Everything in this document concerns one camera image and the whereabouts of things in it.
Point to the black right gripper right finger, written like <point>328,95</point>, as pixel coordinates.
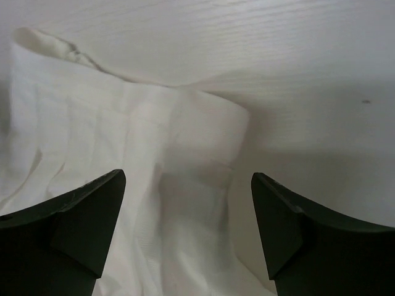
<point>310,249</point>

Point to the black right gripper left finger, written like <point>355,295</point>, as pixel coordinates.
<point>60,246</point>

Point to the white skirt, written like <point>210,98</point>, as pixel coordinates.
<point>70,123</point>

